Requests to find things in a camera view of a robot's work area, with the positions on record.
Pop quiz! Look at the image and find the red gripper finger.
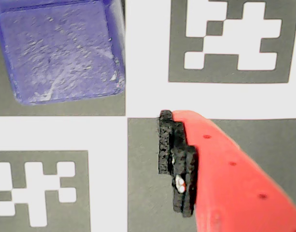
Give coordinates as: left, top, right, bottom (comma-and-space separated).
158, 110, 296, 232

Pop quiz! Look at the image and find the blue cube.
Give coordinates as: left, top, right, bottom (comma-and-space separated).
0, 0, 127, 106

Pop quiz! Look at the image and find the black white marker mat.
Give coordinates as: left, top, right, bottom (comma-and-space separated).
0, 0, 296, 232

